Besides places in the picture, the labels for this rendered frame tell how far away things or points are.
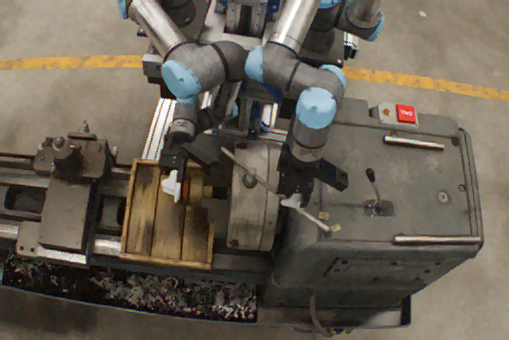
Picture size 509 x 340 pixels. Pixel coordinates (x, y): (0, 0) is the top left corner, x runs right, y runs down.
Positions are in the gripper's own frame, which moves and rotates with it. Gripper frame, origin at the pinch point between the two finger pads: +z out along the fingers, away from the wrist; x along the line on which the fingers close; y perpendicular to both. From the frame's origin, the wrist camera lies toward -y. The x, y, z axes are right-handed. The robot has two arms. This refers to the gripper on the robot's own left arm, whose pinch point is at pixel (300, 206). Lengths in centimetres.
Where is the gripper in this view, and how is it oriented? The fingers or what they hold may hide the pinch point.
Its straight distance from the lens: 125.7
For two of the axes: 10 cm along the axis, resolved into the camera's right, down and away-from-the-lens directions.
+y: -10.0, -0.8, -0.5
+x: -0.3, 7.6, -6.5
